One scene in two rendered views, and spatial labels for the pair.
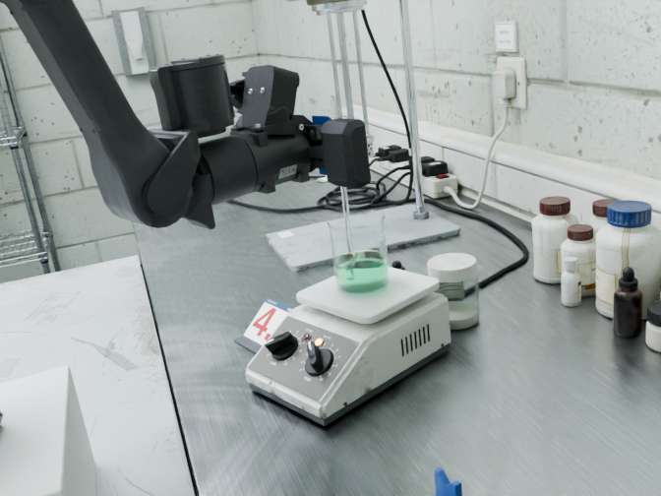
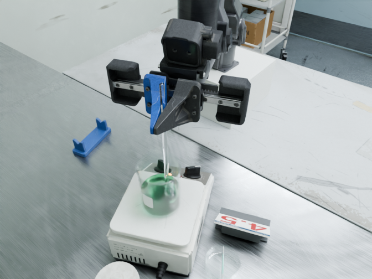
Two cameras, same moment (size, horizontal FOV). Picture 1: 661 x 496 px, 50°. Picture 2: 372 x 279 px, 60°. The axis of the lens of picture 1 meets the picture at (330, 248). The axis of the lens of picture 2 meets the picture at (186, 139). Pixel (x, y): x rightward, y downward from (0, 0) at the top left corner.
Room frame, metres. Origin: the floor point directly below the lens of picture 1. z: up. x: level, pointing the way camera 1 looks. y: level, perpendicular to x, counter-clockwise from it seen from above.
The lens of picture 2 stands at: (1.00, -0.18, 1.39)
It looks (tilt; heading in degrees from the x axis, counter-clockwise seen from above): 42 degrees down; 144
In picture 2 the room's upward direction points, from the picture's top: straight up
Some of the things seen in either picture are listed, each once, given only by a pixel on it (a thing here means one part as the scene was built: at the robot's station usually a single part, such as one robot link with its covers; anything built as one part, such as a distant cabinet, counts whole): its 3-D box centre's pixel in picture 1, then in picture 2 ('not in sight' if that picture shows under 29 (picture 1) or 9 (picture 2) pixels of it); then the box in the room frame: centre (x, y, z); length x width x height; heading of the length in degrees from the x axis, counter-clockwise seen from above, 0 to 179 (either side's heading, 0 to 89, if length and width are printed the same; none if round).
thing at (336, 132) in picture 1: (274, 155); (182, 80); (0.69, 0.04, 1.16); 0.19 x 0.08 x 0.06; 38
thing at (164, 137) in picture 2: (343, 190); (165, 149); (0.74, -0.02, 1.10); 0.01 x 0.01 x 0.20
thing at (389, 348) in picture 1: (355, 334); (165, 208); (0.71, -0.02, 0.94); 0.22 x 0.13 x 0.08; 130
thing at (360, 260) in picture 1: (358, 256); (160, 184); (0.73, -0.03, 1.03); 0.07 x 0.06 x 0.08; 153
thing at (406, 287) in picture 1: (367, 290); (159, 205); (0.73, -0.03, 0.98); 0.12 x 0.12 x 0.01; 40
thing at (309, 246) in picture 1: (359, 233); not in sight; (1.18, -0.05, 0.91); 0.30 x 0.20 x 0.01; 106
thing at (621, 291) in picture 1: (628, 300); not in sight; (0.71, -0.32, 0.94); 0.03 x 0.03 x 0.08
